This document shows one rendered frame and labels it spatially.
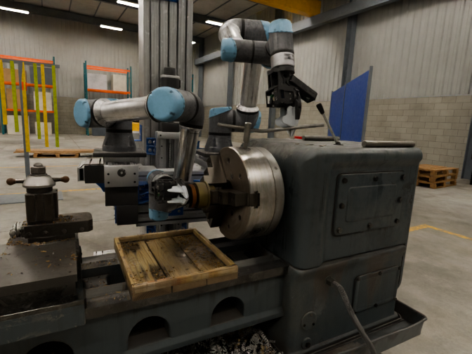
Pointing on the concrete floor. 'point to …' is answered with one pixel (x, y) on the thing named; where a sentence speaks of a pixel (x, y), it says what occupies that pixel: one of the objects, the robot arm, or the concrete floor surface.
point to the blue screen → (350, 108)
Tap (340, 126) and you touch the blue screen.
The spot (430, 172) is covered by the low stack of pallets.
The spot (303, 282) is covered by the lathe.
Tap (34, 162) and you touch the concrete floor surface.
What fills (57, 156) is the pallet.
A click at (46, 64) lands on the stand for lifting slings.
